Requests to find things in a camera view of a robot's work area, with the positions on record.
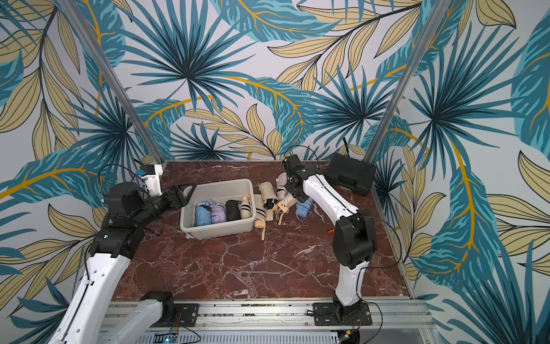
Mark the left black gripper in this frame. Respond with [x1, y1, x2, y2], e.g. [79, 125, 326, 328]
[132, 182, 197, 229]

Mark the pink umbrella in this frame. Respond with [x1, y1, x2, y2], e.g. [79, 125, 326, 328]
[276, 172, 288, 201]

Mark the light blue umbrella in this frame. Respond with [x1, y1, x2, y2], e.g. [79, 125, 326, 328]
[195, 201, 212, 226]

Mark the lavender umbrella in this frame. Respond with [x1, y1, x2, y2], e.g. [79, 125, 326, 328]
[211, 202, 226, 224]

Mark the black umbrella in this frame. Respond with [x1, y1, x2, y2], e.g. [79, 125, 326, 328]
[226, 200, 241, 222]

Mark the beige plastic storage box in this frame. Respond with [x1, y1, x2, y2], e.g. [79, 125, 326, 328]
[180, 179, 256, 239]

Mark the tan umbrella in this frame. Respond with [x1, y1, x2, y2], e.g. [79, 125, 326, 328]
[276, 193, 297, 225]

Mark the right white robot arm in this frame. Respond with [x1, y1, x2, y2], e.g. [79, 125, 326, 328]
[282, 155, 378, 323]

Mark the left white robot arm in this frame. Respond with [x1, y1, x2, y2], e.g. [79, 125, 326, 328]
[50, 182, 196, 343]

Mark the beige umbrella by box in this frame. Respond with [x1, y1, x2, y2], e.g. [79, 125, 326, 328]
[259, 181, 279, 211]

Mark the black plastic tool case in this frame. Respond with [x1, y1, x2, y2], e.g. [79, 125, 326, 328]
[323, 154, 376, 196]

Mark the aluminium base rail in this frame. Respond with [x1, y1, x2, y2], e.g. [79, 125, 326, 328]
[106, 293, 436, 343]

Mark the right aluminium corner post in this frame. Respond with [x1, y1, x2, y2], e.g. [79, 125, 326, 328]
[363, 0, 453, 163]

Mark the aluminium corner post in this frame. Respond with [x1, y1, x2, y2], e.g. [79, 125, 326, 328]
[57, 0, 165, 164]
[363, 0, 453, 163]

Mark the left aluminium corner post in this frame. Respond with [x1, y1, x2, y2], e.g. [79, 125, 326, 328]
[57, 0, 165, 164]

